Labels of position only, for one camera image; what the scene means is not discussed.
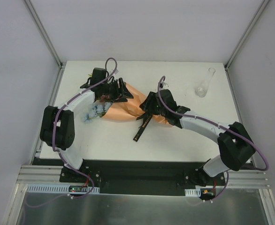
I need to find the clear glass vase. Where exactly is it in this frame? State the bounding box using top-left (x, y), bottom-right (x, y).
top-left (195, 67), bottom-right (215, 98)

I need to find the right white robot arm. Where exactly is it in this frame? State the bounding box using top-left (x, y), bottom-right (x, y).
top-left (139, 90), bottom-right (256, 187)

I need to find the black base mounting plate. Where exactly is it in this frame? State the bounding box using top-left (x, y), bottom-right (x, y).
top-left (59, 160), bottom-right (225, 196)

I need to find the blue artificial flower stem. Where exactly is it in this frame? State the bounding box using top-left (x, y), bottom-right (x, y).
top-left (82, 101), bottom-right (113, 123)

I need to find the front aluminium rail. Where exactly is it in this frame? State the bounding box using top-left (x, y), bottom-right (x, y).
top-left (17, 165), bottom-right (271, 189)

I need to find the pink flowers green leaves bunch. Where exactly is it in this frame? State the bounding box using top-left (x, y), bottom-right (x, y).
top-left (88, 71), bottom-right (112, 100)

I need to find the black printed ribbon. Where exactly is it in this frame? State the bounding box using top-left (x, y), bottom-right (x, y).
top-left (133, 112), bottom-right (153, 142)

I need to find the right white cable duct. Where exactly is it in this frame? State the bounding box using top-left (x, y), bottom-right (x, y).
top-left (184, 188), bottom-right (201, 197)

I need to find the left aluminium frame post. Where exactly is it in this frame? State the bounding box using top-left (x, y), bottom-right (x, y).
top-left (22, 0), bottom-right (64, 69)

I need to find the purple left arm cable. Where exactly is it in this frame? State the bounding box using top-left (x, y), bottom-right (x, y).
top-left (24, 57), bottom-right (119, 208)

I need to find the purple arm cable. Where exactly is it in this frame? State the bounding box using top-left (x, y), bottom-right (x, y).
top-left (157, 75), bottom-right (269, 207)
top-left (24, 57), bottom-right (119, 208)

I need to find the white cable duct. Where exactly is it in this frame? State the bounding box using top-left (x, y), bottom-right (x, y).
top-left (184, 188), bottom-right (201, 197)
top-left (27, 184), bottom-right (100, 195)

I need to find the left white cable duct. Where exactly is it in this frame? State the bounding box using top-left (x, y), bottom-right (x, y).
top-left (27, 184), bottom-right (100, 195)

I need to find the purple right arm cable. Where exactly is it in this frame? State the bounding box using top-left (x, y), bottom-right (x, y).
top-left (157, 75), bottom-right (269, 207)

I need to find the peach wrapping paper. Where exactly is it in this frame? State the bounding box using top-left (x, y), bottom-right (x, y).
top-left (101, 82), bottom-right (173, 128)

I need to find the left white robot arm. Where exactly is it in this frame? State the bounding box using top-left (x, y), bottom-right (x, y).
top-left (39, 67), bottom-right (133, 182)

